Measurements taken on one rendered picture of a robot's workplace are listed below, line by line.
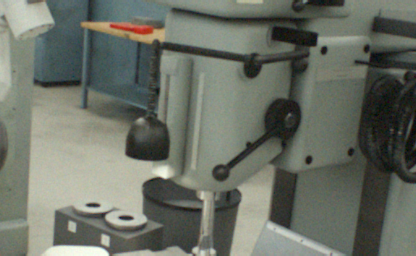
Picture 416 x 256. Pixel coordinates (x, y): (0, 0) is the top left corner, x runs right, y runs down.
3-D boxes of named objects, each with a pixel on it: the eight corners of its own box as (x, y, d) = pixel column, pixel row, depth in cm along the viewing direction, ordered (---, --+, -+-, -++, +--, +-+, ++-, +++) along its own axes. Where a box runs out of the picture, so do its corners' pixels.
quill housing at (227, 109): (213, 206, 126) (233, 17, 119) (139, 172, 141) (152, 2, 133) (286, 189, 139) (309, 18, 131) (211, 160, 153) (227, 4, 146)
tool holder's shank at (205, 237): (214, 253, 142) (220, 198, 139) (198, 253, 141) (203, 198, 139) (210, 247, 145) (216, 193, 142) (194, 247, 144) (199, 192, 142)
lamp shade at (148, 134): (116, 155, 119) (118, 117, 117) (138, 146, 125) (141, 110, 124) (156, 164, 116) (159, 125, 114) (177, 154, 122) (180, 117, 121)
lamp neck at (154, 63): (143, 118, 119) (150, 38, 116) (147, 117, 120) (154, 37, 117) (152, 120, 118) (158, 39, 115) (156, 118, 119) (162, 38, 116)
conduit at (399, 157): (393, 194, 131) (413, 77, 126) (320, 168, 143) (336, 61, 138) (448, 179, 144) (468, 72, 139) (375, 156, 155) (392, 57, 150)
